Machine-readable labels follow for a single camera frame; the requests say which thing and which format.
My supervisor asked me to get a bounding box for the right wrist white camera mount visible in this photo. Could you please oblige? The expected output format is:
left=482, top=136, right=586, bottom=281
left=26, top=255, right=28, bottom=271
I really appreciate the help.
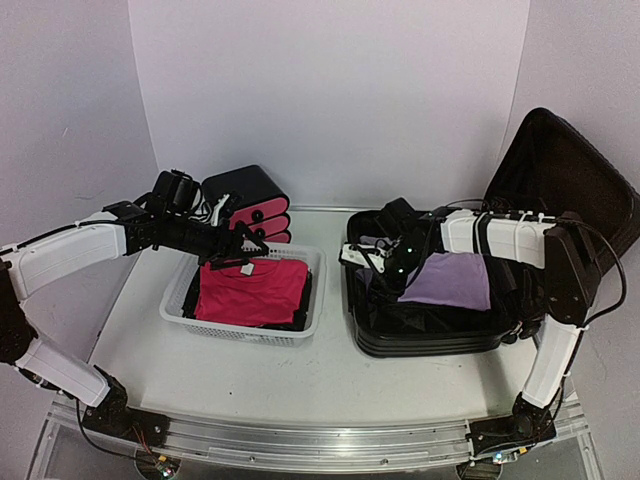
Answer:
left=339, top=244, right=386, bottom=274

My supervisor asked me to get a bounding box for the black ribbed hard-shell suitcase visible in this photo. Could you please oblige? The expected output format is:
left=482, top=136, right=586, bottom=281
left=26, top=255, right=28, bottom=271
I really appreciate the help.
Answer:
left=344, top=107, right=639, bottom=358

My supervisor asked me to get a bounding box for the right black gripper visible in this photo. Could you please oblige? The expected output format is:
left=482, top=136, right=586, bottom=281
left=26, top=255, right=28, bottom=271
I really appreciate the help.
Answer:
left=367, top=242, right=431, bottom=305

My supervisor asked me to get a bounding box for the black white patterned garment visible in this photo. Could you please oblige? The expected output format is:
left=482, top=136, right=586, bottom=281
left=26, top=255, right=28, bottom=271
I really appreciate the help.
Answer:
left=182, top=270, right=313, bottom=332

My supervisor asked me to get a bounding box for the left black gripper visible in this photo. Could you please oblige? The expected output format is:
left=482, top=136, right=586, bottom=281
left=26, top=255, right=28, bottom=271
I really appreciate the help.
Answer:
left=163, top=212, right=269, bottom=271

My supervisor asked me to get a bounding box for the black pink three-drawer organizer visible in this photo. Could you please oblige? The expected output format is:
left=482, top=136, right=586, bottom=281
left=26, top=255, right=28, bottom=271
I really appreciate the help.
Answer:
left=201, top=165, right=291, bottom=243

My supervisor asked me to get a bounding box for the magenta t-shirt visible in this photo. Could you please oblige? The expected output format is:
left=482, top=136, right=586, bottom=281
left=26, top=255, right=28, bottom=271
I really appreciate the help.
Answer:
left=194, top=259, right=309, bottom=327

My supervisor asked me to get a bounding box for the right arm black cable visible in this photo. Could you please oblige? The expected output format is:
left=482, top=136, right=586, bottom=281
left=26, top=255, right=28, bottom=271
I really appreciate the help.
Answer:
left=439, top=199, right=627, bottom=321

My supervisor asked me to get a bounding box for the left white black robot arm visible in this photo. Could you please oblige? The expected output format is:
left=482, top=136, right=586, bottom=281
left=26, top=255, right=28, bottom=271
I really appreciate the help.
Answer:
left=1, top=170, right=269, bottom=447

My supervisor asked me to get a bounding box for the purple cloth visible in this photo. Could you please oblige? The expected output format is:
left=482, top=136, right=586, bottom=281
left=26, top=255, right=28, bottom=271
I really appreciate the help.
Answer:
left=356, top=235, right=491, bottom=312

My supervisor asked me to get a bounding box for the white perforated plastic basket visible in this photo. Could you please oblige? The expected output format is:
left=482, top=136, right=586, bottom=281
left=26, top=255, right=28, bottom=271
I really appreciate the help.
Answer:
left=159, top=242, right=327, bottom=347

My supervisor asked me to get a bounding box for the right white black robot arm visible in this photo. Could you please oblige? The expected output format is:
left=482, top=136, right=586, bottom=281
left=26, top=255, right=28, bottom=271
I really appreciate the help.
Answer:
left=363, top=199, right=600, bottom=456

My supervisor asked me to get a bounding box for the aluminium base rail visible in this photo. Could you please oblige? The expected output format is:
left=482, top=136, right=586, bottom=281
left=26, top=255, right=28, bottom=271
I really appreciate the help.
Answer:
left=47, top=379, right=601, bottom=471

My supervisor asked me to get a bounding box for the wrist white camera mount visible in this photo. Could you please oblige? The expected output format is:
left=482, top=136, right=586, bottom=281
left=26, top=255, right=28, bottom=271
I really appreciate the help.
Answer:
left=339, top=244, right=386, bottom=274
left=208, top=193, right=240, bottom=227

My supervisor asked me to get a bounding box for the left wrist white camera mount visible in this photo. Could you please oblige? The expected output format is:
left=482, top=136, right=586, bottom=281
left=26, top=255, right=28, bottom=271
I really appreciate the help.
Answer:
left=208, top=193, right=240, bottom=227

